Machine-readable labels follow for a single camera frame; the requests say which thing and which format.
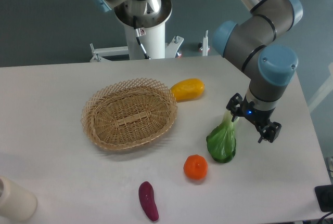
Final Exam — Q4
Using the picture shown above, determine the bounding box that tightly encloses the woven wicker basket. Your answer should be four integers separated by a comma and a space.
81, 78, 177, 151

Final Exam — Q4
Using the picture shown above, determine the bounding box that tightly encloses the black cable on pedestal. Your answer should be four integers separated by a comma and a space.
133, 15, 151, 60

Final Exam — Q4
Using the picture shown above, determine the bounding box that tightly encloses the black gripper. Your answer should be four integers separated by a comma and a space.
226, 93, 282, 143

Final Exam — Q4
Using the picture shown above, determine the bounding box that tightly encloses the orange tangerine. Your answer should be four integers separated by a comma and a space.
183, 154, 208, 180

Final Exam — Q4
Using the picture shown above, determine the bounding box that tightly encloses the green bok choy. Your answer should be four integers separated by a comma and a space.
206, 111, 237, 164

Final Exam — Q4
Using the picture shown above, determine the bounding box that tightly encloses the yellow mango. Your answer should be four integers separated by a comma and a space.
171, 78, 205, 102

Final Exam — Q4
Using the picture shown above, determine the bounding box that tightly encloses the purple sweet potato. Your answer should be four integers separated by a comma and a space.
138, 181, 159, 222

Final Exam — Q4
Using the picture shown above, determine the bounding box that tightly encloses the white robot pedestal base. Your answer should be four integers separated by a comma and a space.
90, 0, 184, 62

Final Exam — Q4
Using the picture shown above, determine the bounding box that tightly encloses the black device at edge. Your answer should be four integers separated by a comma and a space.
314, 185, 332, 212

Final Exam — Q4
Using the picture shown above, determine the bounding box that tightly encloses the cream cylindrical bottle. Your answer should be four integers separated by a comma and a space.
1, 176, 37, 222

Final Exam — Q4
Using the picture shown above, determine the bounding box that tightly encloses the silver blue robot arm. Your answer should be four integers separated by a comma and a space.
94, 0, 303, 142

